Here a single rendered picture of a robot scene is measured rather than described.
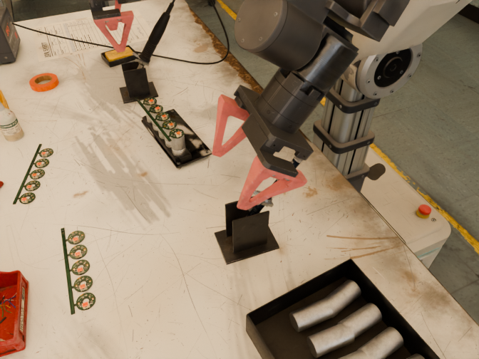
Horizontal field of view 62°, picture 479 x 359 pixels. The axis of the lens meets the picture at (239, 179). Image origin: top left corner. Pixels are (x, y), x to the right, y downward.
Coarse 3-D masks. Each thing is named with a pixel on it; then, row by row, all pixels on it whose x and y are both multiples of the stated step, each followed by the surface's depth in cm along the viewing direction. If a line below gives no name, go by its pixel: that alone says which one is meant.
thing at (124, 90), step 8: (136, 56) 82; (128, 64) 84; (136, 64) 84; (144, 64) 82; (128, 72) 81; (136, 72) 82; (144, 72) 82; (128, 80) 82; (136, 80) 83; (144, 80) 84; (120, 88) 88; (128, 88) 84; (136, 88) 84; (144, 88) 85; (152, 88) 88; (128, 96) 86; (136, 96) 85; (144, 96) 86; (152, 96) 86
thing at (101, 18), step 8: (88, 0) 68; (96, 8) 68; (96, 16) 67; (104, 16) 67; (112, 16) 67; (120, 16) 68; (128, 16) 68; (96, 24) 68; (104, 24) 68; (128, 24) 70; (104, 32) 70; (128, 32) 71; (112, 40) 72; (120, 48) 74
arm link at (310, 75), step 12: (324, 24) 37; (336, 24) 39; (324, 36) 38; (336, 36) 37; (348, 36) 40; (324, 48) 38; (336, 48) 38; (348, 48) 38; (312, 60) 39; (324, 60) 38; (336, 60) 38; (348, 60) 39; (300, 72) 39; (312, 72) 39; (324, 72) 39; (336, 72) 40; (312, 84) 40; (324, 84) 40
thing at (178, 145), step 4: (172, 140) 67; (176, 140) 67; (180, 140) 67; (184, 140) 68; (172, 144) 68; (176, 144) 68; (180, 144) 68; (184, 144) 69; (172, 148) 69; (176, 148) 68; (180, 148) 68; (184, 148) 69; (172, 152) 70; (176, 152) 69; (180, 152) 69; (184, 152) 70
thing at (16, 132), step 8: (0, 104) 71; (0, 112) 72; (8, 112) 72; (0, 120) 72; (8, 120) 72; (16, 120) 74; (0, 128) 74; (8, 128) 73; (16, 128) 74; (8, 136) 74; (16, 136) 75
